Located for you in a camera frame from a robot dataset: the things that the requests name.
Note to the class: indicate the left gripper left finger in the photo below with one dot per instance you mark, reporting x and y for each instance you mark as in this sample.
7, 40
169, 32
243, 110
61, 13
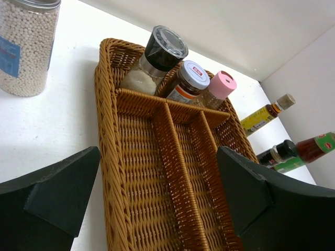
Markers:
44, 209

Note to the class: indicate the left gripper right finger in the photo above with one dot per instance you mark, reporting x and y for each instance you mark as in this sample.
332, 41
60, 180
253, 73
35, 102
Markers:
271, 211

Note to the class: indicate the pink-cap spice shaker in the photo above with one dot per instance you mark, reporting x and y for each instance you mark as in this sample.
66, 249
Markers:
220, 87

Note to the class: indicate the white-lid sauce jar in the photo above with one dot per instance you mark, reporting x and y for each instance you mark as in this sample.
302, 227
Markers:
191, 80

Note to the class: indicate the black-top salt grinder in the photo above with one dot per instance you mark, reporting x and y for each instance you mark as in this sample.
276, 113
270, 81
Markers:
164, 50

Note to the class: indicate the black-cap pepper jar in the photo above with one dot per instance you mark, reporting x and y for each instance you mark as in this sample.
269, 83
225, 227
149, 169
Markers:
278, 154

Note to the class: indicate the green-label chili sauce bottle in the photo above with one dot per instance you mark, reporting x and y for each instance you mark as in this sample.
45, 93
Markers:
308, 151

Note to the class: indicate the yellow-label oil bottle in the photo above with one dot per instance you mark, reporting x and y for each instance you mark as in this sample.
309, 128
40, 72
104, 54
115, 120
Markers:
266, 114

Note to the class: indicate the brown wicker divided basket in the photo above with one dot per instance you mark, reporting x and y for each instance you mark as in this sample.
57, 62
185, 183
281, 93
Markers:
161, 184

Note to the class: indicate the silver-lid jar white beads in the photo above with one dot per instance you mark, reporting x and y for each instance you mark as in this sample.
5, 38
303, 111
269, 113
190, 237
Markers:
27, 38

